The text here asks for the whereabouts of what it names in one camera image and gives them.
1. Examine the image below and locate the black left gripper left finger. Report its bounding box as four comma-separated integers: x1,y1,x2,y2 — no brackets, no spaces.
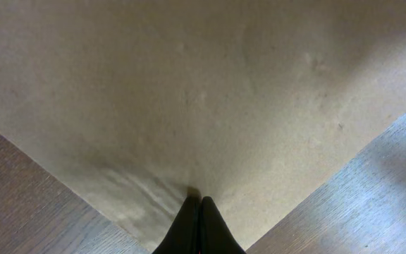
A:
153,196,200,254

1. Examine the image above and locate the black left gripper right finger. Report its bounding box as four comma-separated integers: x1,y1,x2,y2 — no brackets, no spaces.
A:
199,196,245,254

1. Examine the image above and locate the cardboard box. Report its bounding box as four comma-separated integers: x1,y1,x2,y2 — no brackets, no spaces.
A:
0,1,406,250

